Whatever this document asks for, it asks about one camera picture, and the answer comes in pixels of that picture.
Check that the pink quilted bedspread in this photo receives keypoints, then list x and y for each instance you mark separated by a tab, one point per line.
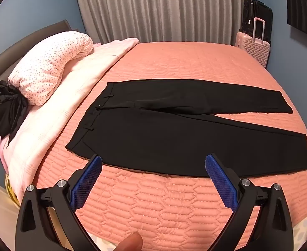
169	65

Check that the person's left hand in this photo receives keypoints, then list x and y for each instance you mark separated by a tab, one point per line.
130	243

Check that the pink floral pillow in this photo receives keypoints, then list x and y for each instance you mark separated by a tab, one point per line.
51	62

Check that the pale pink blanket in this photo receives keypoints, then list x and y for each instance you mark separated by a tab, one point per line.
77	78

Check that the grey pleated curtain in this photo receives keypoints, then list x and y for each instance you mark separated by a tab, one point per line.
156	10

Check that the grey bed headboard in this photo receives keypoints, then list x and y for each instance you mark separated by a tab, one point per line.
17	40

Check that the black suitcase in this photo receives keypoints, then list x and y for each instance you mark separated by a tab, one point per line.
263	13

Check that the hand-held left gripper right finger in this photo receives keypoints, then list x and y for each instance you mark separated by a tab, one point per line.
221	181

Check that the pink suitcase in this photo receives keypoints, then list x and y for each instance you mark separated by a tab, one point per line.
255	49

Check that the black crumpled garment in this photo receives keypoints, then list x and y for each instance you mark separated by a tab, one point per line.
4	115

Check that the yellow object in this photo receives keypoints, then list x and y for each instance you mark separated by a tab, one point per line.
10	188

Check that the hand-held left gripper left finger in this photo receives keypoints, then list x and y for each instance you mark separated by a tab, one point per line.
87	181

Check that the black pants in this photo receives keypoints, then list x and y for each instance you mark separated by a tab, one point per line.
156	136

